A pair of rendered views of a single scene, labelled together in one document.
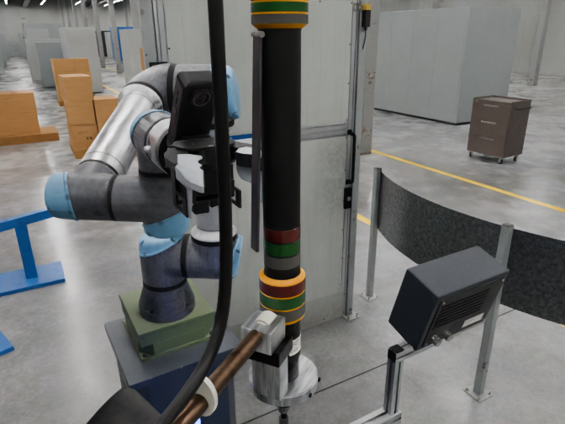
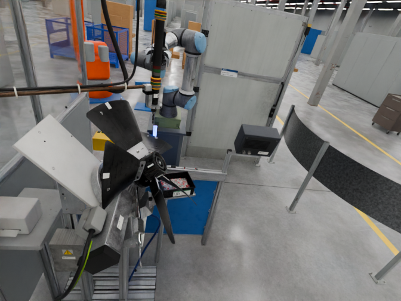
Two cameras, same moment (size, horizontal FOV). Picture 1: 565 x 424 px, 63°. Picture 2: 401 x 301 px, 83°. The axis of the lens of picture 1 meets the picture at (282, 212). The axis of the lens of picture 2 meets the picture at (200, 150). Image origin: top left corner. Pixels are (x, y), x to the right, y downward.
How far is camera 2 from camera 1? 68 cm
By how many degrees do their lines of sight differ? 19
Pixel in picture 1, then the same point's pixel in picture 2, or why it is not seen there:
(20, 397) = not seen: hidden behind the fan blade
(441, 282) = (250, 131)
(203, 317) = (176, 120)
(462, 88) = (391, 88)
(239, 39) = (241, 27)
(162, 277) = (167, 101)
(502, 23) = not seen: outside the picture
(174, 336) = (166, 122)
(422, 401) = (265, 202)
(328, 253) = not seen: hidden behind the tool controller
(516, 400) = (305, 219)
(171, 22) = (215, 14)
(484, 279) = (267, 137)
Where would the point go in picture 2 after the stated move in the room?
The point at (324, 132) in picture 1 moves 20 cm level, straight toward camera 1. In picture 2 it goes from (270, 79) to (265, 82)
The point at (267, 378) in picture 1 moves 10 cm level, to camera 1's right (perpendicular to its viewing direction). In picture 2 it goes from (147, 99) to (167, 106)
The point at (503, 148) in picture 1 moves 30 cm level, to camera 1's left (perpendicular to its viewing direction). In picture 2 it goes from (392, 125) to (379, 122)
